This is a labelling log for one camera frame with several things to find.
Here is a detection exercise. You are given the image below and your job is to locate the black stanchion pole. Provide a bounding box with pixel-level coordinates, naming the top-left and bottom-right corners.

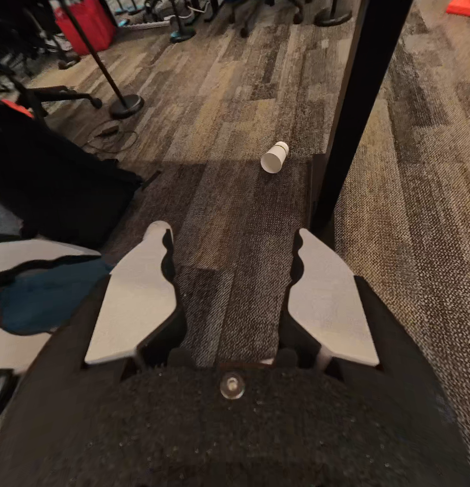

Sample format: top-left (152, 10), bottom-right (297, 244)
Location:
top-left (314, 0), bottom-right (353, 28)
top-left (59, 0), bottom-right (145, 119)
top-left (169, 0), bottom-right (197, 43)

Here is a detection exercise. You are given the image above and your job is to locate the black bag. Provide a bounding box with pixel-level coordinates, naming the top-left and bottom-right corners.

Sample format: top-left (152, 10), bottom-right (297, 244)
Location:
top-left (0, 98), bottom-right (145, 249)

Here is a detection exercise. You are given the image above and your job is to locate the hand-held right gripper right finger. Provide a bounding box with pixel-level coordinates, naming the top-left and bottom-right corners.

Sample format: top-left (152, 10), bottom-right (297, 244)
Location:
top-left (279, 228), bottom-right (380, 371)

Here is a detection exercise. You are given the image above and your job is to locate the black floor cable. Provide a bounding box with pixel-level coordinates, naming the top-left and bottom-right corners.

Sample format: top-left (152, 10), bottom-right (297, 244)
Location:
top-left (84, 119), bottom-right (139, 155)

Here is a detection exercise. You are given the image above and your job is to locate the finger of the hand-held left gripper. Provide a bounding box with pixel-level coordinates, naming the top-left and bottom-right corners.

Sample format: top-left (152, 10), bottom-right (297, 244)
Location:
top-left (0, 239), bottom-right (102, 288)
top-left (0, 325), bottom-right (55, 376)

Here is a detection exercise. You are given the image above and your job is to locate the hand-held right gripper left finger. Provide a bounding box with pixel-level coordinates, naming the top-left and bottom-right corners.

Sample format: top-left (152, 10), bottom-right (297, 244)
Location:
top-left (84, 221), bottom-right (188, 369)

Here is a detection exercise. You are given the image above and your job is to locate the black table leg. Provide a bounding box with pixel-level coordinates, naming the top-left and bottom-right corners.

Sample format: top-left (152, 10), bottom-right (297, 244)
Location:
top-left (310, 0), bottom-right (415, 233)

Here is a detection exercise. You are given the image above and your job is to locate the red bag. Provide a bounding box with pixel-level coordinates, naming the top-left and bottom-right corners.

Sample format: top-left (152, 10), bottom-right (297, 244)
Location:
top-left (53, 0), bottom-right (116, 56)

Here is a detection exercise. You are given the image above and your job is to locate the white paper cup green band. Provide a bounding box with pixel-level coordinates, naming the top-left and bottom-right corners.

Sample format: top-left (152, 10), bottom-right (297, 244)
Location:
top-left (260, 141), bottom-right (290, 174)

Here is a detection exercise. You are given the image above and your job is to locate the person's jeans leg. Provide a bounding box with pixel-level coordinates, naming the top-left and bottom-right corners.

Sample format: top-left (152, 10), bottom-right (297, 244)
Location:
top-left (0, 260), bottom-right (115, 336)

